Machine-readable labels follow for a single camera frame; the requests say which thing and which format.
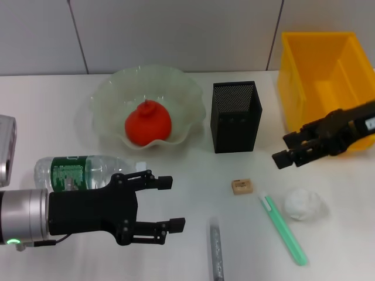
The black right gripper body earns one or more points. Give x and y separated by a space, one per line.
348 128

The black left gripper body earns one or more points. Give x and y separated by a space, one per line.
88 210

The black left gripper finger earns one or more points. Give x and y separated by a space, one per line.
177 224
165 182

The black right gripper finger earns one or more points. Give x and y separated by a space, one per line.
304 134
282 159

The clear green-label water bottle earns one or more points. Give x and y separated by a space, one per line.
67 172

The tan eraser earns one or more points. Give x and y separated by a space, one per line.
242 186

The red-orange fruit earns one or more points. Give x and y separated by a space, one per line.
148 126

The green pen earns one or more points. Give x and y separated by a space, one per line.
281 228

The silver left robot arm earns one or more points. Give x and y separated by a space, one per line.
23 216

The grey glitter pen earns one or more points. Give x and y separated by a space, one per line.
216 251

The black mesh pen holder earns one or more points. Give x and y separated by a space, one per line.
234 134

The green glass fruit bowl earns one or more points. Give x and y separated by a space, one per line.
181 96

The yellow plastic bin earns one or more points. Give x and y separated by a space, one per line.
316 73

